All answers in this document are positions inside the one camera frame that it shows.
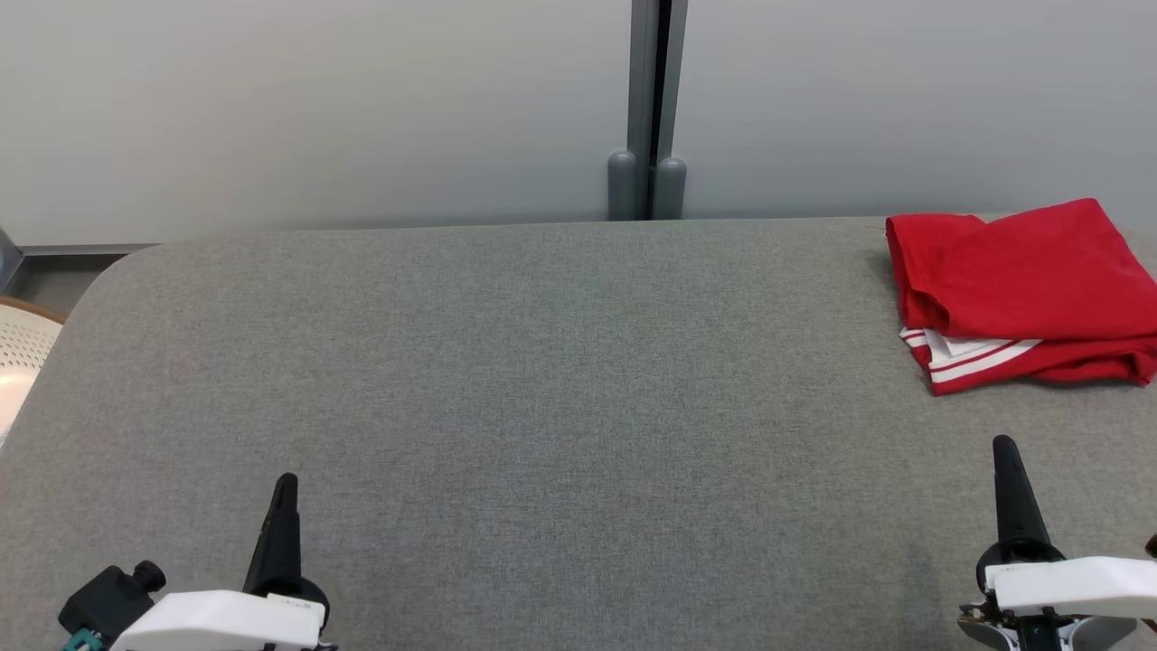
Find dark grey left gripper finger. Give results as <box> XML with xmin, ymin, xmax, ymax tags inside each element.
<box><xmin>242</xmin><ymin>473</ymin><xmax>302</xmax><ymax>598</ymax></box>

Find dark grey slanted metal bar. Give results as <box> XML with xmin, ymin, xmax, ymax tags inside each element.
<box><xmin>0</xmin><ymin>226</ymin><xmax>25</xmax><ymax>292</ymax></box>

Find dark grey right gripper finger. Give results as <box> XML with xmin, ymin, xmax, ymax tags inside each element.
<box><xmin>992</xmin><ymin>435</ymin><xmax>1054</xmax><ymax>548</ymax></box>

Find grey partition post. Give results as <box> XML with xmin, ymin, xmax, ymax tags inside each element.
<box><xmin>630</xmin><ymin>0</ymin><xmax>690</xmax><ymax>221</ymax></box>

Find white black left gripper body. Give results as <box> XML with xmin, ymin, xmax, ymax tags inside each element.
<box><xmin>108</xmin><ymin>577</ymin><xmax>331</xmax><ymax>651</ymax></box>

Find grey rounded post cap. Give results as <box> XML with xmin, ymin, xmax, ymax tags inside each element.
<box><xmin>607</xmin><ymin>150</ymin><xmax>639</xmax><ymax>222</ymax></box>
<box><xmin>654</xmin><ymin>157</ymin><xmax>688</xmax><ymax>221</ymax></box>

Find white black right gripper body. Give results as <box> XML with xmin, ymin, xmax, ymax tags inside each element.
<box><xmin>974</xmin><ymin>538</ymin><xmax>1157</xmax><ymax>620</ymax></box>

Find red Bulls 23 shorts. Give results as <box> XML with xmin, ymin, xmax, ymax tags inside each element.
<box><xmin>884</xmin><ymin>198</ymin><xmax>1157</xmax><ymax>343</ymax></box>

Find red garment with white stripes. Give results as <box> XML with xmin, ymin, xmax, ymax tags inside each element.
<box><xmin>899</xmin><ymin>327</ymin><xmax>1157</xmax><ymax>397</ymax></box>

